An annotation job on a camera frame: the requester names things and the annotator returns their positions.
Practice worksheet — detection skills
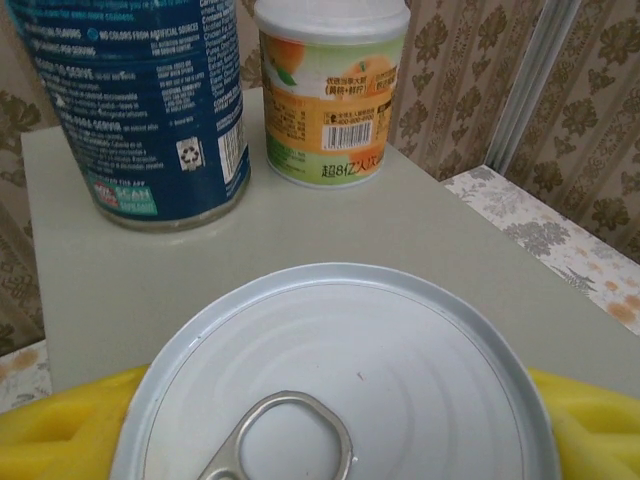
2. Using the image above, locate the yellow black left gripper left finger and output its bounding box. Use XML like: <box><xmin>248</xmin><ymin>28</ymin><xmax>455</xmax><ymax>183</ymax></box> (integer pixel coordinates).
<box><xmin>0</xmin><ymin>363</ymin><xmax>151</xmax><ymax>480</ymax></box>

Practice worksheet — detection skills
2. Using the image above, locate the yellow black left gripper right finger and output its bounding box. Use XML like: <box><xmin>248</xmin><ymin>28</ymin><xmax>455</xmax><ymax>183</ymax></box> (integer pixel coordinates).
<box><xmin>524</xmin><ymin>367</ymin><xmax>640</xmax><ymax>480</ymax></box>

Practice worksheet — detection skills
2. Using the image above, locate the yellow patterned pull ring can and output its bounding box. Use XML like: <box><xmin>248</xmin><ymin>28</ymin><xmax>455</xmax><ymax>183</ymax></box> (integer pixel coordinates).
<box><xmin>123</xmin><ymin>263</ymin><xmax>551</xmax><ymax>480</ymax></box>

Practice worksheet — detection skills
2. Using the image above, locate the tall blue labelled tin can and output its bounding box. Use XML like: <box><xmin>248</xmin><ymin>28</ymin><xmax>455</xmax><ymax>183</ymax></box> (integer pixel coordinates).
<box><xmin>9</xmin><ymin>0</ymin><xmax>252</xmax><ymax>236</ymax></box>

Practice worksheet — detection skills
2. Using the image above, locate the orange green can white lid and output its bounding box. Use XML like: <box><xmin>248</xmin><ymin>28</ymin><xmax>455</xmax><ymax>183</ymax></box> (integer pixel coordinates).
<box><xmin>253</xmin><ymin>0</ymin><xmax>412</xmax><ymax>190</ymax></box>

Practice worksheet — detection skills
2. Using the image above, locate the grey metal cabinet counter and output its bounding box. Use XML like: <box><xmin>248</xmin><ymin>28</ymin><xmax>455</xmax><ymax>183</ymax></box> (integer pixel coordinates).
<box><xmin>20</xmin><ymin>84</ymin><xmax>640</xmax><ymax>416</ymax></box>

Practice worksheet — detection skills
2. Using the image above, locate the floral table cover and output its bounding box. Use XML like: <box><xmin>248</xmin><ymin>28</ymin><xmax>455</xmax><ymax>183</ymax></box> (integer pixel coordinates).
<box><xmin>0</xmin><ymin>167</ymin><xmax>640</xmax><ymax>416</ymax></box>

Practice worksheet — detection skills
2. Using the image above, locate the aluminium frame post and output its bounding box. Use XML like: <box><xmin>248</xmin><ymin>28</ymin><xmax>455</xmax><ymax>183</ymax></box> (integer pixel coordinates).
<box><xmin>492</xmin><ymin>0</ymin><xmax>577</xmax><ymax>174</ymax></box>

